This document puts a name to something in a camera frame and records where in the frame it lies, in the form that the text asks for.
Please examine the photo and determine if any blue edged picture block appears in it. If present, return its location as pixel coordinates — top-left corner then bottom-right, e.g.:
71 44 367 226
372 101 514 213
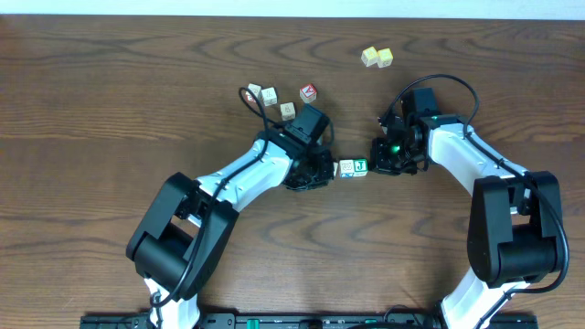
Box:
339 159 355 178

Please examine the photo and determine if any green letter J block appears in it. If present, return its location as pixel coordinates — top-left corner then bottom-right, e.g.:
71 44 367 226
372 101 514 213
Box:
353 159 368 177

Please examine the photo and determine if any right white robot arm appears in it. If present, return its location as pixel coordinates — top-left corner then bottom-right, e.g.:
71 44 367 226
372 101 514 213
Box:
370 114 569 328

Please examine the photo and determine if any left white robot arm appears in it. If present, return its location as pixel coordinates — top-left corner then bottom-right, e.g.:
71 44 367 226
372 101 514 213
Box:
126 126 335 328

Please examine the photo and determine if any wooden block animal picture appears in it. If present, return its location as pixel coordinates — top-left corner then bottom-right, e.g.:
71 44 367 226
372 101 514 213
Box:
280 102 296 121

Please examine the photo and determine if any red letter A block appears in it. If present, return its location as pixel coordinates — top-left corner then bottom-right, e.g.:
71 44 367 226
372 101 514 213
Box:
300 83 317 103

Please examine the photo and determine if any plain wooden picture block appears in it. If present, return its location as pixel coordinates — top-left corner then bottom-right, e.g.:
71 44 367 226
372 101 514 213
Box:
261 87 278 106

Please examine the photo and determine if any yellow block right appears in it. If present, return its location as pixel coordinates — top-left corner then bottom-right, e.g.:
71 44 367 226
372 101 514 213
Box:
377 48 394 68

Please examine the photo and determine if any yellow block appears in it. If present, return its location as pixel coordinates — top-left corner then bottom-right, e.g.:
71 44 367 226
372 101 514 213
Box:
361 47 378 67
377 48 394 68

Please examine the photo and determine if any wooden block red bottom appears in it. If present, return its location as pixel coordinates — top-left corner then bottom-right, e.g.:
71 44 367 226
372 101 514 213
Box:
245 83 261 103

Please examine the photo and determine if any yellow block left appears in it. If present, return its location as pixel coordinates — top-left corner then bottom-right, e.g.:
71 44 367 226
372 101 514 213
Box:
361 47 378 67

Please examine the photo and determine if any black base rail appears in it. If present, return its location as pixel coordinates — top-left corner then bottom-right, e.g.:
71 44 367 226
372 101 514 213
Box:
80 303 538 329

